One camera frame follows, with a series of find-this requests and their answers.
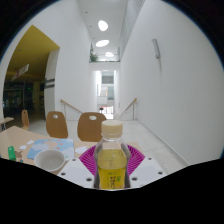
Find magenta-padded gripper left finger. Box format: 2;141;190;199
57;143;101;190

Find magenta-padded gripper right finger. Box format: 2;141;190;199
123;143;167;190

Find clear bottle with yellow drink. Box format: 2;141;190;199
93;119;132;191

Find white paper cutout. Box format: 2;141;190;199
74;145;89;155

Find wooden chair with round hole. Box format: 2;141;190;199
20;109;30;131
45;110;69;139
77;112;108;143

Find light blue printed paper sheet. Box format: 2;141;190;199
26;138;75;161

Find white ceramic mug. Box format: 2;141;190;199
33;148;68;175

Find wooden stair handrail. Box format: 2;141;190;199
117;97;138;121
59;98;84;116

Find small green box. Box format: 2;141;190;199
7;145;17;162

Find small wooden side table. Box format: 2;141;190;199
0;116;15;132

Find green potted plant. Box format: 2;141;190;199
89;50;100;63

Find white hanging sign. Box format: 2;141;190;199
11;63;30;82

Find round ceiling lights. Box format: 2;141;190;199
94;19;116;58

